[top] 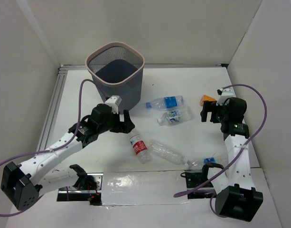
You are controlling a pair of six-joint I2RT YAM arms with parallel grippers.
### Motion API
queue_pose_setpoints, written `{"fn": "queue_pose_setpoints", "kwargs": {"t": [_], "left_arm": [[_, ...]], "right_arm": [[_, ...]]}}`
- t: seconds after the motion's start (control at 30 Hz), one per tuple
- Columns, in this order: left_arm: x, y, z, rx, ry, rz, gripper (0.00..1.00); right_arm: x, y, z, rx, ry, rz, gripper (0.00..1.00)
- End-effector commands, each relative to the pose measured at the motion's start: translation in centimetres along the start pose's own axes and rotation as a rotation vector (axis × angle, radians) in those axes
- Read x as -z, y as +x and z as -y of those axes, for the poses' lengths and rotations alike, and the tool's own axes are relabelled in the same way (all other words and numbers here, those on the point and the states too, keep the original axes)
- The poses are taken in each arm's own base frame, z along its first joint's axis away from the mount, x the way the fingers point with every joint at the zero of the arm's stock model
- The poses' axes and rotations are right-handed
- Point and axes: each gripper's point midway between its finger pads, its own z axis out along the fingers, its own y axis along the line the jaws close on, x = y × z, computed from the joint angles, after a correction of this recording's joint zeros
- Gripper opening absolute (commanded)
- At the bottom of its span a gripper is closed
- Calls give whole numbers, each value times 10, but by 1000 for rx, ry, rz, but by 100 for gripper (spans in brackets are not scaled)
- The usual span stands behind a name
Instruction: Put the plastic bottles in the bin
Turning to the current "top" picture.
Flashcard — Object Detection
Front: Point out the blue label plastic bottle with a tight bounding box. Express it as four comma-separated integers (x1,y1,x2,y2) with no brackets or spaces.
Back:
145,95,184,110

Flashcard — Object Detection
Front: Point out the red label plastic bottle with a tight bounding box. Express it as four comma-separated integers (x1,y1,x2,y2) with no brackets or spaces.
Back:
129,129,151,164

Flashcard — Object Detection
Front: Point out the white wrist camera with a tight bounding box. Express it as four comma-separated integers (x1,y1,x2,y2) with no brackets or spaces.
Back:
104,95,122,114
216,88,234,106

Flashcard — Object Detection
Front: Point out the clear plastic bottle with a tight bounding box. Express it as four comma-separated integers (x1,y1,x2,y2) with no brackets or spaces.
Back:
149,140,188,169

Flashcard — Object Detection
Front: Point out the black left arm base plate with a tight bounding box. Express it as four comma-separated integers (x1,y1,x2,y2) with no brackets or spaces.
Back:
56,173,103,206

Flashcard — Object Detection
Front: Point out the green label plastic bottle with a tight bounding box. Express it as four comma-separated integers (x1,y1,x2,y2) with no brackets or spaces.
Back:
157,106,193,126

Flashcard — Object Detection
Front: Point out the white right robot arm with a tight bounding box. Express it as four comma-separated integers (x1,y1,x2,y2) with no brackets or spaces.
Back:
200,97,263,222

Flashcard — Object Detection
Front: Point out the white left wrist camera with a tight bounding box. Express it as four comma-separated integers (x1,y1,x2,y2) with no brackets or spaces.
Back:
104,95,122,114

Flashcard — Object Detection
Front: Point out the grey mesh waste bin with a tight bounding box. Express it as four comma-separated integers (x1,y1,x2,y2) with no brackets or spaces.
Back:
85,42,145,111

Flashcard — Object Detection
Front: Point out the aluminium frame rail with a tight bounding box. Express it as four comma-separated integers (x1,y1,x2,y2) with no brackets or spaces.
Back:
37,64,231,151

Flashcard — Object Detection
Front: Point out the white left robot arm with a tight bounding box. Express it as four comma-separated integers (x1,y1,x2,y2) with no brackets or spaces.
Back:
1,104,135,211

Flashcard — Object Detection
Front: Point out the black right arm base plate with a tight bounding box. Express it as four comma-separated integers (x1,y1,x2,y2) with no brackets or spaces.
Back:
180,172,215,200

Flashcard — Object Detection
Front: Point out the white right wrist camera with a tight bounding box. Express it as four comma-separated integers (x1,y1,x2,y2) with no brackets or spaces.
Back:
216,88,234,106

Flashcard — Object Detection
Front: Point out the blue cap crushed bottle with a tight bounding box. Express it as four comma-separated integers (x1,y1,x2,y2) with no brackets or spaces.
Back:
186,155,228,171

